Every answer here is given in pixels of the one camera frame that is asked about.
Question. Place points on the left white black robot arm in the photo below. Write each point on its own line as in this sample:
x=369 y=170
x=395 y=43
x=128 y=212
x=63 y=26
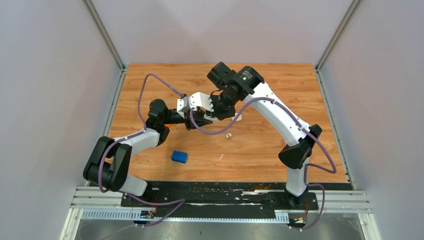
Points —
x=108 y=164

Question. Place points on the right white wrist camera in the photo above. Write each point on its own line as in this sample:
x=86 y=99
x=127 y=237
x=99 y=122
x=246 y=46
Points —
x=201 y=100

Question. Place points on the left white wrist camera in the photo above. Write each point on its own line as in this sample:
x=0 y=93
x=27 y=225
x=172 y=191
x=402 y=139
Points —
x=183 y=106

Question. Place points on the blue toy brick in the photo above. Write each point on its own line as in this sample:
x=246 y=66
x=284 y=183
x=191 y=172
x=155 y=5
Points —
x=179 y=157

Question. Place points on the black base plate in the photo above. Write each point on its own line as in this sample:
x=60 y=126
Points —
x=229 y=200

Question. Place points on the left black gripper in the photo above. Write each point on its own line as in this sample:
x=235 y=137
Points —
x=188 y=121

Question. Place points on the white earbud charging case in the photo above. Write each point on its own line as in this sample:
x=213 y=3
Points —
x=238 y=118

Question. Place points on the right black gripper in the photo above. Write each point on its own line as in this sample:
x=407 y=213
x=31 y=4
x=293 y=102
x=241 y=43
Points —
x=221 y=114

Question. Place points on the aluminium rail frame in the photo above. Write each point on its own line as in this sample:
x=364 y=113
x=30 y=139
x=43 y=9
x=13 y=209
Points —
x=89 y=202

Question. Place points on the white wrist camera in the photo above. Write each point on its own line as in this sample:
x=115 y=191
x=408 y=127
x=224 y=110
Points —
x=183 y=106
x=201 y=100

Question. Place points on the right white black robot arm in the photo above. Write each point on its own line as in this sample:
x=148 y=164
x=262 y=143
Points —
x=247 y=88

